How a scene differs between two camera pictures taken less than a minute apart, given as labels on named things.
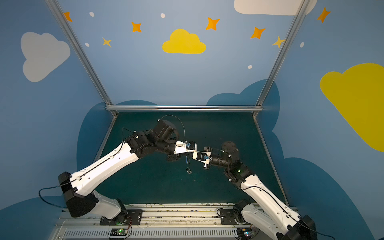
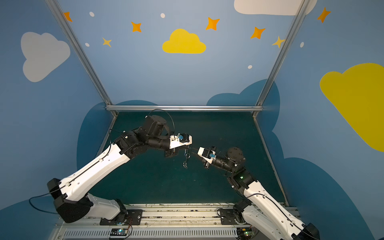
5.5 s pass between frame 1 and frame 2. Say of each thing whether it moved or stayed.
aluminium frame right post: stayed
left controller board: stayed
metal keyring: moved
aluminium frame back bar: stayed
